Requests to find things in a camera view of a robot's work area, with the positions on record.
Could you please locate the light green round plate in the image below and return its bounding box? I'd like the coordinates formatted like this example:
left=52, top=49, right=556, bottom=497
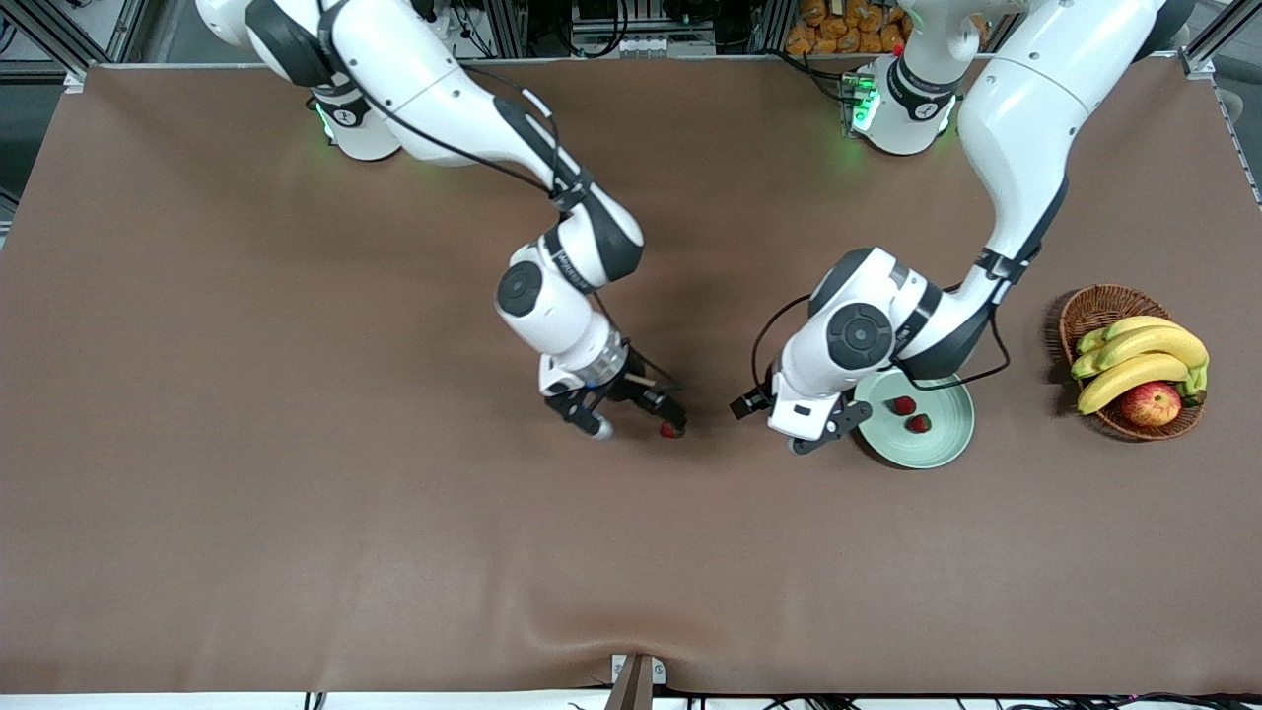
left=854, top=367, right=976, bottom=470

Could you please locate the brown table mat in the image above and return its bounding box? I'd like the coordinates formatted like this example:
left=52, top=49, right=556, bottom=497
left=0, top=54, right=1262, bottom=696

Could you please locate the white terminal block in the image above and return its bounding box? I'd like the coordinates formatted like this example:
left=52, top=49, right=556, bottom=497
left=570, top=35, right=718, bottom=58

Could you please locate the brown wicker basket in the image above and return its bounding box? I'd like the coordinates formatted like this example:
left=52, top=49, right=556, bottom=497
left=1059, top=285, right=1207, bottom=442

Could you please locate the yellow banana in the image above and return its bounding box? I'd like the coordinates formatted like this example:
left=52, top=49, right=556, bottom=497
left=1096, top=325, right=1210, bottom=372
left=1077, top=353, right=1208, bottom=416
left=1103, top=316, right=1181, bottom=342

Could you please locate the pile of orange buns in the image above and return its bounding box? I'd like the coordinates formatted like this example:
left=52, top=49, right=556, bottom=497
left=786, top=0, right=913, bottom=55

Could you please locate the red yellow apple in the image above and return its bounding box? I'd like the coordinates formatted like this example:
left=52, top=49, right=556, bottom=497
left=1120, top=381, right=1182, bottom=428

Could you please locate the metal clamp bracket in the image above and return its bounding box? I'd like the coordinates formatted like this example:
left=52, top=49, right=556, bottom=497
left=609, top=654, right=667, bottom=710

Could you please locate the aluminium frame profile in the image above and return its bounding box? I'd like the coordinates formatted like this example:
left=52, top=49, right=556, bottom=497
left=0, top=0, right=149, bottom=95
left=759, top=0, right=795, bottom=55
left=488, top=0, right=528, bottom=58
left=1178, top=0, right=1262, bottom=82

